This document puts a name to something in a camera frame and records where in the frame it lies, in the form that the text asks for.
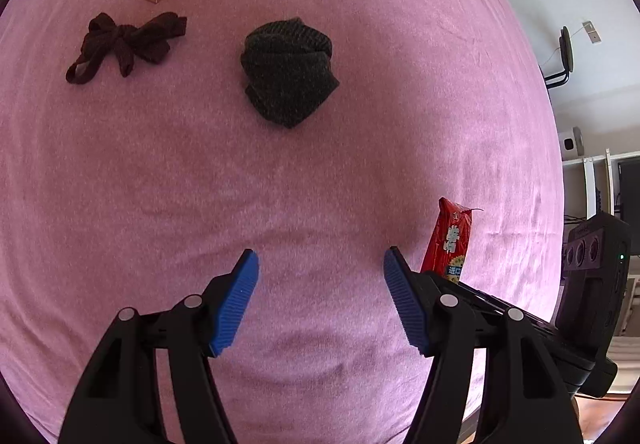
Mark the red candy wrapper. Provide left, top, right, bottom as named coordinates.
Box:
left=420, top=197, right=474, bottom=282

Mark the black sock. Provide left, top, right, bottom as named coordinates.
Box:
left=241, top=17, right=340, bottom=129

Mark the black computer monitor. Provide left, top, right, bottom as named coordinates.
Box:
left=618, top=158, right=640, bottom=256

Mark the white computer desk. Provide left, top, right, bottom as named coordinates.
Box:
left=558, top=126, right=639, bottom=227

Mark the pink bed sheet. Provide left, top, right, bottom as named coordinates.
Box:
left=1, top=0, right=563, bottom=443

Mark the black office chair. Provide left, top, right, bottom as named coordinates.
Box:
left=544, top=26, right=575, bottom=90

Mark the dark maroon bow ribbon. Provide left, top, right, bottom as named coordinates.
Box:
left=65, top=12, right=188, bottom=86

